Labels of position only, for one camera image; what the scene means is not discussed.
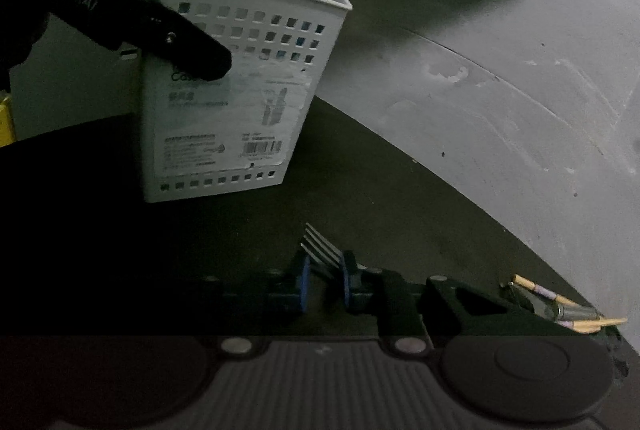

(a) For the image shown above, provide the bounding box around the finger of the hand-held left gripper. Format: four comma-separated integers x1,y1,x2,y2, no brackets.
89,0,234,84

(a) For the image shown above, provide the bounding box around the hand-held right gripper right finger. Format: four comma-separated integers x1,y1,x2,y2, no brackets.
339,250,557,357

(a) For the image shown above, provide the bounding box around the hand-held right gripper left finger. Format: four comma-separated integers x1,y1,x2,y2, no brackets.
89,255,311,357

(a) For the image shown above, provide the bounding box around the purple-banded wooden chopstick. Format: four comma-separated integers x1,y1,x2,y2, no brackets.
557,317,628,335
510,274,573,306

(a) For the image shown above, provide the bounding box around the white perforated utensil holder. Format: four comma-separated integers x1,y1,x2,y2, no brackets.
140,0,353,203

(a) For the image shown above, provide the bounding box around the yellow box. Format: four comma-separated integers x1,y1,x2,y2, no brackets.
0,91,14,147

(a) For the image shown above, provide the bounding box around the metal fork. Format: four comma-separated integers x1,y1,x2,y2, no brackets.
299,223,347,282

